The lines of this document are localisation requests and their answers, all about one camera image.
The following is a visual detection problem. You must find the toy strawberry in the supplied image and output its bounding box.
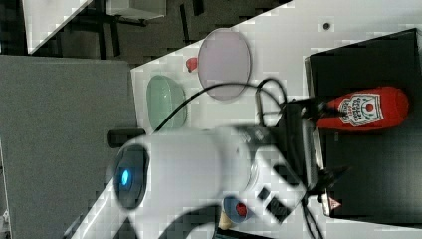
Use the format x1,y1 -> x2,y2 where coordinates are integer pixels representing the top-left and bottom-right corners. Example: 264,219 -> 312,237
186,57 -> 198,73

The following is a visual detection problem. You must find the white side table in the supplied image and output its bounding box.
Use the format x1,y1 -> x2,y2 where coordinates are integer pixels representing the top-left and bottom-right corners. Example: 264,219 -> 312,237
21,0 -> 94,55

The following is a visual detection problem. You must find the strawberry inside blue cup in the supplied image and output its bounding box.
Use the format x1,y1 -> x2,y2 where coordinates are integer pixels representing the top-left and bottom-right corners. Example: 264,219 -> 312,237
236,203 -> 248,217

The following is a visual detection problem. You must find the grey round plate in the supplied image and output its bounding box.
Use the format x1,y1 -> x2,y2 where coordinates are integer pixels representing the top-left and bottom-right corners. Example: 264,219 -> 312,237
198,28 -> 251,101

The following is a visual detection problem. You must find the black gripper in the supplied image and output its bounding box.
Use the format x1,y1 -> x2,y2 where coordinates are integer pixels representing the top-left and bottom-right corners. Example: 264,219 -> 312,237
281,98 -> 350,195

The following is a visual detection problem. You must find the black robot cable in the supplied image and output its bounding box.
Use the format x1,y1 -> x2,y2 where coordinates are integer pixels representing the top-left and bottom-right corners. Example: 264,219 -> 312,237
152,78 -> 289,133

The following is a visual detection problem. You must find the green oval colander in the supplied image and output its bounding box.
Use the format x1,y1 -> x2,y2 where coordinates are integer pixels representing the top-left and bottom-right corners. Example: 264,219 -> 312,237
146,75 -> 185,130

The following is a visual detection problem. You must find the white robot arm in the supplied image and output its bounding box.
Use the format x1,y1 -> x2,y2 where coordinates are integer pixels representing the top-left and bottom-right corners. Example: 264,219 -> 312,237
69,99 -> 342,239

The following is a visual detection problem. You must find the black toaster oven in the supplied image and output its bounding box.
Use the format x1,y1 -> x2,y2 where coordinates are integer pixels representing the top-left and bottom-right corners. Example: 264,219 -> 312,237
306,29 -> 422,228

